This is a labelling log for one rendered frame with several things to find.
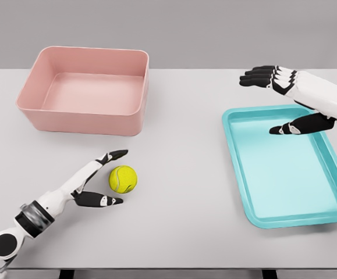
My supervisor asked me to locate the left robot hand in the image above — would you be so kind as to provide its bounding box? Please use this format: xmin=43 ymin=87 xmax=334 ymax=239
xmin=49 ymin=149 xmax=129 ymax=209

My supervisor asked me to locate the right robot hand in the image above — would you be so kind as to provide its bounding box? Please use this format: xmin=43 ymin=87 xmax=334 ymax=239
xmin=239 ymin=65 xmax=337 ymax=135

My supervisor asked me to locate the yellow tennis ball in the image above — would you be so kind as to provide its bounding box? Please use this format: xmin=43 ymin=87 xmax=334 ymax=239
xmin=108 ymin=165 xmax=138 ymax=194

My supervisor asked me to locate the blue plastic tray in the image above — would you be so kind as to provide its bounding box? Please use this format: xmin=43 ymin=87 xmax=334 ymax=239
xmin=221 ymin=104 xmax=337 ymax=230

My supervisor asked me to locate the pink plastic basket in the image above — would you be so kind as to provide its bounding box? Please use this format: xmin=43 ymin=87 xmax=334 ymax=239
xmin=16 ymin=45 xmax=150 ymax=137

